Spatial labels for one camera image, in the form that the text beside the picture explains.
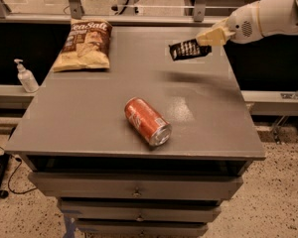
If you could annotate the grey drawer cabinet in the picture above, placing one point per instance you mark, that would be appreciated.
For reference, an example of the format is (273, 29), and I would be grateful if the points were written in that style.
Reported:
(150, 146)

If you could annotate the sea salt chips bag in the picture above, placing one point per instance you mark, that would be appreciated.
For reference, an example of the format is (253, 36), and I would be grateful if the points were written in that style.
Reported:
(87, 46)

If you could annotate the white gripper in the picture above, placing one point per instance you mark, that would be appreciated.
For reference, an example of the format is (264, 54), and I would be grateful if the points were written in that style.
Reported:
(244, 26)

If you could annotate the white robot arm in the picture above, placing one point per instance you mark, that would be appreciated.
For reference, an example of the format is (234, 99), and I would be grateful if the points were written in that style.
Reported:
(277, 17)

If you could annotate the white pump dispenser bottle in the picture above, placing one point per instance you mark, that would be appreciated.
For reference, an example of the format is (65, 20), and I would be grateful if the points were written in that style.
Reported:
(26, 77)

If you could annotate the black rxbar chocolate bar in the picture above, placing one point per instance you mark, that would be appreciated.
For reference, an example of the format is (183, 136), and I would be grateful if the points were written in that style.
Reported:
(189, 49)

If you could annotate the metal window railing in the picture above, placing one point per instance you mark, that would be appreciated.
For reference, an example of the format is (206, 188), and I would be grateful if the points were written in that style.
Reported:
(139, 12)

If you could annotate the red coke can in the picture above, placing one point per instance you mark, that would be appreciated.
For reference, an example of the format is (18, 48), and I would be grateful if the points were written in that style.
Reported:
(148, 122)

